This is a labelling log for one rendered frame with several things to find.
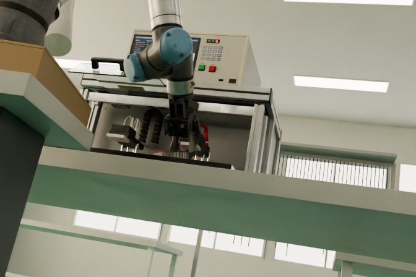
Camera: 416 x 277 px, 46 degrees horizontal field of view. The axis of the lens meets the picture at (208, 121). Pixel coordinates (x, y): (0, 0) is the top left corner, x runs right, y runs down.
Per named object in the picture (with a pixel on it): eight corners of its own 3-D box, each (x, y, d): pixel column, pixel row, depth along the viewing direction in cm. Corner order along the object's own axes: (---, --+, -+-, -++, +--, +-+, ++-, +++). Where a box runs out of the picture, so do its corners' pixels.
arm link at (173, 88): (171, 72, 140) (199, 74, 138) (171, 88, 142) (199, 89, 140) (162, 80, 134) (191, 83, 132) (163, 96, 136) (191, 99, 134)
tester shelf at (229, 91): (270, 101, 158) (272, 87, 159) (80, 84, 176) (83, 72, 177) (280, 141, 198) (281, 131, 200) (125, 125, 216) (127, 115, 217)
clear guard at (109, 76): (142, 77, 141) (146, 59, 143) (67, 72, 147) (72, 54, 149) (173, 117, 171) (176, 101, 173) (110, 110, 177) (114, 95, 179)
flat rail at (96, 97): (257, 115, 156) (259, 107, 157) (82, 99, 172) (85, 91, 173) (258, 117, 157) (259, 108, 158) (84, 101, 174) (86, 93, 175)
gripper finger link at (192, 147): (184, 166, 143) (179, 136, 140) (190, 156, 148) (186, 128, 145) (195, 166, 142) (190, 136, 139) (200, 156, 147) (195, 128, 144)
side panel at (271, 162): (261, 209, 163) (274, 117, 173) (252, 208, 164) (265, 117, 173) (269, 221, 188) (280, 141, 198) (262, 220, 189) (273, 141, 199)
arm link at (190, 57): (156, 38, 132) (182, 33, 137) (158, 77, 136) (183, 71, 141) (172, 43, 126) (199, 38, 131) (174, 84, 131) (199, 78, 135)
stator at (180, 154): (190, 162, 141) (190, 149, 142) (151, 164, 140) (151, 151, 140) (187, 164, 152) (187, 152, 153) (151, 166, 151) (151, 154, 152)
